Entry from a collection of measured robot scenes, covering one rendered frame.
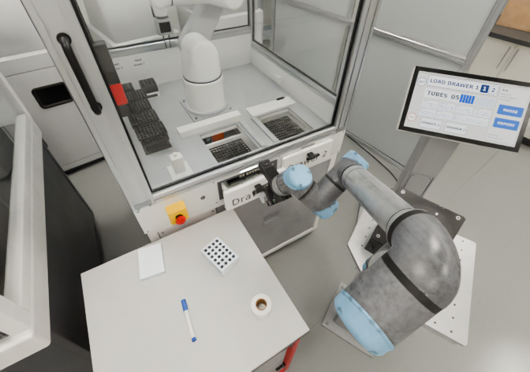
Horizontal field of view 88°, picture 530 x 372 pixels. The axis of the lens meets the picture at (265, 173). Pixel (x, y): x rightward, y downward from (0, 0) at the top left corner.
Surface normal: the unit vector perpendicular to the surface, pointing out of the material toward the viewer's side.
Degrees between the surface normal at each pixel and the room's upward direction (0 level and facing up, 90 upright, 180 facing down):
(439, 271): 27
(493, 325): 0
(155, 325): 0
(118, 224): 0
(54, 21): 90
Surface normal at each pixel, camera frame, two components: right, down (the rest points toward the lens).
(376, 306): -0.57, -0.28
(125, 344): 0.02, -0.70
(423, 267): -0.36, -0.46
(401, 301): -0.40, -0.08
